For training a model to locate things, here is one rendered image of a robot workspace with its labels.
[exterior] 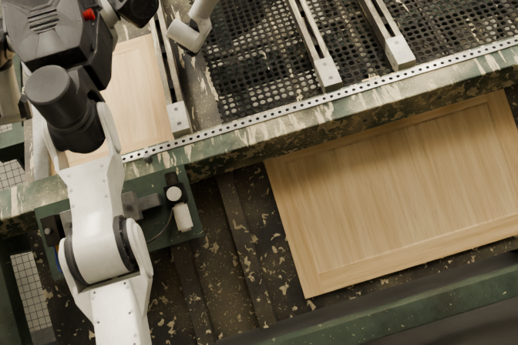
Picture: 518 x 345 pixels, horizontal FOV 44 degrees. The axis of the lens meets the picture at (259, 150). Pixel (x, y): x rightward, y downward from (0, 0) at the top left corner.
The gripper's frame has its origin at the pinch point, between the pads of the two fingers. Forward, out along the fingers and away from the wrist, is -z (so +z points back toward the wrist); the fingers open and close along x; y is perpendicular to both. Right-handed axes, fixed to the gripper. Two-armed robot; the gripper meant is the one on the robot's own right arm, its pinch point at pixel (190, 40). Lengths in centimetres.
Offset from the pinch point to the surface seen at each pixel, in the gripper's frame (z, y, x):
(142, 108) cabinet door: 12.6, 23.0, -18.7
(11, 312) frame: 41, 79, -69
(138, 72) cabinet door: 0.1, 22.1, -5.6
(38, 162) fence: 23, 60, -26
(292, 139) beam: 35, -24, -42
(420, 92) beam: 37, -67, -39
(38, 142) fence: 17, 60, -19
